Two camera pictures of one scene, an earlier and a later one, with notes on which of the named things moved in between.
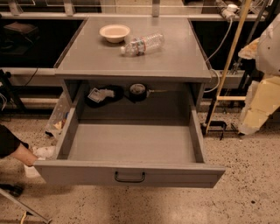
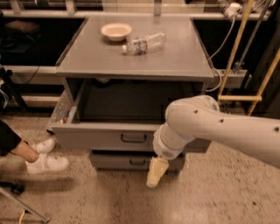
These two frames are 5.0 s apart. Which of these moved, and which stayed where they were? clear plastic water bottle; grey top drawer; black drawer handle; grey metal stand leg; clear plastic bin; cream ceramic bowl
Moved: grey top drawer; black drawer handle
Stayed: grey metal stand leg; cream ceramic bowl; clear plastic bin; clear plastic water bottle
